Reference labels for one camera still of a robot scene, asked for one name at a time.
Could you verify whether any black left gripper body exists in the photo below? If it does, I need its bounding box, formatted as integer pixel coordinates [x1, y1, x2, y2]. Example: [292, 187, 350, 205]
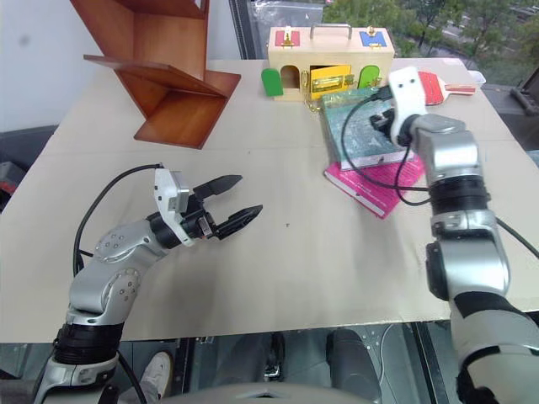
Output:
[182, 195, 221, 243]

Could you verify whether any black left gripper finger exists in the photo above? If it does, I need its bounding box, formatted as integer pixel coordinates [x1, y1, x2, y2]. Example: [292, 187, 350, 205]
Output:
[216, 204, 264, 242]
[192, 173, 244, 200]

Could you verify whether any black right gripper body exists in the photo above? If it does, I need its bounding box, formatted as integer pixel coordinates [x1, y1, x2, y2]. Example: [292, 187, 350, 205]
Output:
[369, 109, 398, 136]

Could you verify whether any green hardcover book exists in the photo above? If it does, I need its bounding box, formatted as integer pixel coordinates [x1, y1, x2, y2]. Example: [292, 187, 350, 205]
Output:
[318, 87, 417, 173]

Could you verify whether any pink book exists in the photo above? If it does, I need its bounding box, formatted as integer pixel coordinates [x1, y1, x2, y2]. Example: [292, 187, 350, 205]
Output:
[323, 157, 427, 221]

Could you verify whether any brown wooden zigzag bookshelf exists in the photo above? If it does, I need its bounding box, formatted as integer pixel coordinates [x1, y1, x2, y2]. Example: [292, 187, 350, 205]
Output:
[69, 0, 243, 151]

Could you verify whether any red table tennis paddle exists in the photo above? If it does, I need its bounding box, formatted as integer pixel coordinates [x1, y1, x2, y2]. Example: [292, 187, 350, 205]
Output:
[417, 70, 478, 107]

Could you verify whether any wooden lock box toy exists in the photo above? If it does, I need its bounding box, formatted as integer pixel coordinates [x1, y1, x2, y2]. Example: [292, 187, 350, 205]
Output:
[260, 24, 396, 103]

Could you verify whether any black case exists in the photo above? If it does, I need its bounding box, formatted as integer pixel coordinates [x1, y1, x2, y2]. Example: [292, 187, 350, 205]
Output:
[509, 66, 539, 115]

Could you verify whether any white shoe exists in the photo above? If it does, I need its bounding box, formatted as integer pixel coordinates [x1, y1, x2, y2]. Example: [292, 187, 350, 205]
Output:
[137, 350, 175, 401]

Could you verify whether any dark rounded shape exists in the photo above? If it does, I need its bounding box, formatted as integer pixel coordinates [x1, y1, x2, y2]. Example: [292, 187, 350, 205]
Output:
[325, 327, 383, 404]

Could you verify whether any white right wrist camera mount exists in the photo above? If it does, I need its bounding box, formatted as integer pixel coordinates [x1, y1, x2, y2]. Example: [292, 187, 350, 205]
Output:
[387, 66, 430, 146]

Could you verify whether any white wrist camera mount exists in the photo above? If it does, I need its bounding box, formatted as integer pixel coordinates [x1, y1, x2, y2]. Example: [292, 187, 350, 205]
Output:
[152, 167, 195, 247]
[387, 66, 430, 146]

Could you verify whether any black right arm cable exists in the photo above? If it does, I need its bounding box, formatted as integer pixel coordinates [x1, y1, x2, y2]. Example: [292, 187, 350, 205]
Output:
[340, 85, 539, 258]

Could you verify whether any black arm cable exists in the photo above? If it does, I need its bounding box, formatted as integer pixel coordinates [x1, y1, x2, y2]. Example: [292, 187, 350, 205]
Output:
[72, 163, 165, 279]
[340, 85, 539, 258]

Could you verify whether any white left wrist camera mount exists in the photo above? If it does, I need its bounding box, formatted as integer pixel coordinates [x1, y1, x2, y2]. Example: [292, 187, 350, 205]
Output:
[152, 167, 195, 247]

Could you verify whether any gold chain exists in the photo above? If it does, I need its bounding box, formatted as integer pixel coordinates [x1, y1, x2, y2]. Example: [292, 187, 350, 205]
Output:
[302, 93, 324, 114]

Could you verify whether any metal lock box handle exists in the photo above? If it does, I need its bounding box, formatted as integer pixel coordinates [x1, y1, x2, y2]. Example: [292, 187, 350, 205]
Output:
[310, 23, 354, 41]

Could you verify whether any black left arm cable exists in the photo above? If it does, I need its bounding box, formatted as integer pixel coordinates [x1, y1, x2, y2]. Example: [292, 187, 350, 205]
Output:
[72, 163, 165, 279]

